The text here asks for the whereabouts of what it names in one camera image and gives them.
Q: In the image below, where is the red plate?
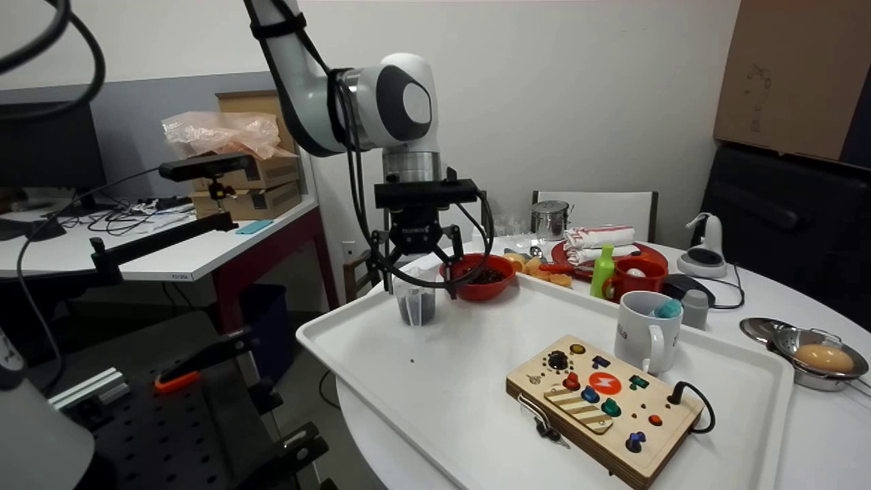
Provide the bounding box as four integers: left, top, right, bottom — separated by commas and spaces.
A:
547, 243, 669, 280

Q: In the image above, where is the red plastic bowl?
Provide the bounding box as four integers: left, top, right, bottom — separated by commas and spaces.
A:
454, 254, 514, 302

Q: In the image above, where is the metal strainer with egg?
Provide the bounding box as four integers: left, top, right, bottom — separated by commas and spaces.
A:
740, 315, 868, 393

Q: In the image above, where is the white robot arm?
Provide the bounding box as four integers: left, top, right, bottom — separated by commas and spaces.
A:
246, 0, 480, 295

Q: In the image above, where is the small grey cup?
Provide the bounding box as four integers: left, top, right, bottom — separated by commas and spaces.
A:
680, 289, 710, 326

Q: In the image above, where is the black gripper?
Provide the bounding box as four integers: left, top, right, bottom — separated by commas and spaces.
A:
377, 205, 465, 300

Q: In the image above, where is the black cabinet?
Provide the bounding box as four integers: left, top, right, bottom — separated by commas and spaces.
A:
703, 144, 871, 329

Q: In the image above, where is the green plastic bottle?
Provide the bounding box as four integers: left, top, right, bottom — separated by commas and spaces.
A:
592, 244, 616, 300

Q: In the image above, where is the wooden switch busy board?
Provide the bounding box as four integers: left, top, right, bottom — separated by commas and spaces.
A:
507, 334, 706, 488

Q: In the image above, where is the yellow plastic toy food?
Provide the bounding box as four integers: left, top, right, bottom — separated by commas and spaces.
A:
505, 254, 575, 289

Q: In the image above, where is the white logo mug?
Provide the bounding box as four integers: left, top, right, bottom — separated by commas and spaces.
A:
616, 291, 684, 375

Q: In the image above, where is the steel pot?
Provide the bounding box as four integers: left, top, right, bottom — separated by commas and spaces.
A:
530, 202, 569, 239

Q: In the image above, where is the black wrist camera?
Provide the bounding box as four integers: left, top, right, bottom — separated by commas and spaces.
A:
377, 181, 480, 209

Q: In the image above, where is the white red patterned cloth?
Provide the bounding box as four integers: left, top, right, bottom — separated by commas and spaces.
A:
563, 225, 638, 264

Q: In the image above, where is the white side desk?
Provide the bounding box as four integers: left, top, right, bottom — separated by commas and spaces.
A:
0, 197, 320, 284

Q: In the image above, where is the clear plastic measuring jug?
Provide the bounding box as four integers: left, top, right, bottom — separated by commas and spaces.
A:
394, 268, 435, 326

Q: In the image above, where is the black stereo camera on stand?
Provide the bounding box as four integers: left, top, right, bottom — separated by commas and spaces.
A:
159, 156, 253, 183

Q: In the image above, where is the white plastic tray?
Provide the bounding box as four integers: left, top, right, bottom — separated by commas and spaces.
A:
299, 277, 793, 490

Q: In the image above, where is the large cardboard box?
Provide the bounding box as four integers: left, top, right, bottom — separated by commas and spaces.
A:
714, 0, 871, 166

